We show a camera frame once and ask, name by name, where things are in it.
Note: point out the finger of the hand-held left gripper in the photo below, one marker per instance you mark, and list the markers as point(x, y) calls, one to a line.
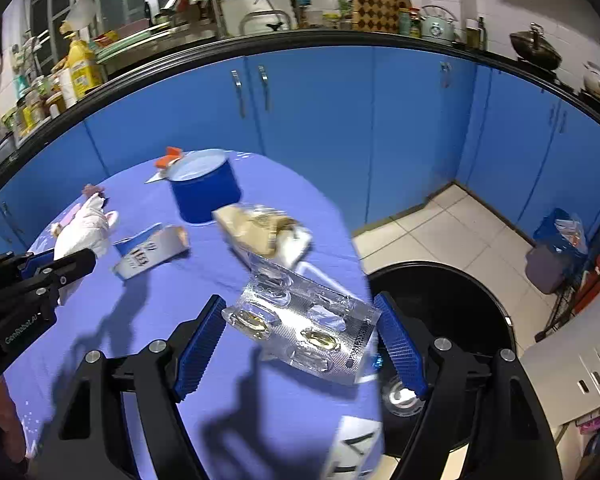
point(72, 265)
point(35, 261)

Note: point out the row of condiment jars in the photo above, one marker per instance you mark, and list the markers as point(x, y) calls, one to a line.
point(30, 107)

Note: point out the black kitchen countertop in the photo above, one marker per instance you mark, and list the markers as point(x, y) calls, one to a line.
point(300, 37)

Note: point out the white tissue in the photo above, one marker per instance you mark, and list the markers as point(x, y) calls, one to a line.
point(87, 230)

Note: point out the white sink basin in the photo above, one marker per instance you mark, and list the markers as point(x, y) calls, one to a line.
point(257, 10)

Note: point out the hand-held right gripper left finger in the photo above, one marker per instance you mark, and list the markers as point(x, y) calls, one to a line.
point(200, 350)

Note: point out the white plastic bag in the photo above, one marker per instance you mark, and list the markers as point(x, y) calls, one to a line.
point(82, 10)

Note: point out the grey storage box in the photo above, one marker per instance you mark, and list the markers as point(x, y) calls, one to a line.
point(545, 267)

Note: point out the crumpled beige wrapper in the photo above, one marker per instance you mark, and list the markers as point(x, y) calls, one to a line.
point(255, 235)

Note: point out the orange packet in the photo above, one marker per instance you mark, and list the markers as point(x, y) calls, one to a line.
point(171, 152)

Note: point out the blue plastic bag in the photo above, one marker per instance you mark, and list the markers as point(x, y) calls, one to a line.
point(560, 230)

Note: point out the purple printed tablecloth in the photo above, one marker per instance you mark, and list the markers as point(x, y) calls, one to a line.
point(305, 195)

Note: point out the yellow plastic bottle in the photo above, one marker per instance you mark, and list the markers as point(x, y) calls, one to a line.
point(82, 67)

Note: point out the blue and white carton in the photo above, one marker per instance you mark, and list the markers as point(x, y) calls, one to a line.
point(150, 255)

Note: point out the dark oil bottle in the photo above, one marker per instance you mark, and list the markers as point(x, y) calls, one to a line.
point(475, 35)

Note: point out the black wok with lid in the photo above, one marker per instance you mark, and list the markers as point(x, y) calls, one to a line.
point(535, 47)

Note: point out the blue kitchen cabinets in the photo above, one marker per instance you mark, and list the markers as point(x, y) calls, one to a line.
point(330, 110)

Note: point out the white cabinet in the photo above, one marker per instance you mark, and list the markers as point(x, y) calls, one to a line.
point(575, 375)

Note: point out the person's left forearm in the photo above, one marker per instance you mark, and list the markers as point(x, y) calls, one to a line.
point(2, 410)

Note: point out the blue round tin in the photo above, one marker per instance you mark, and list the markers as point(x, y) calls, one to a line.
point(205, 195)

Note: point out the silver blister pack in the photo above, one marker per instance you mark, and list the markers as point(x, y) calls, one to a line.
point(290, 317)

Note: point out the black round trash bin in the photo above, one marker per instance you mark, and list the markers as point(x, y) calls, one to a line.
point(460, 310)

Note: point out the brown scrap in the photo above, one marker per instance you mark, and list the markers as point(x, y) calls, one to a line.
point(92, 190)

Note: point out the pale green kettle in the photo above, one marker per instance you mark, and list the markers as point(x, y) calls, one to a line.
point(437, 27)

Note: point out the green lidded jar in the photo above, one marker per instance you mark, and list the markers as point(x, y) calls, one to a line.
point(408, 22)

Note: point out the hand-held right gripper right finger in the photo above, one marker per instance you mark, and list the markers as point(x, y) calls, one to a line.
point(400, 350)

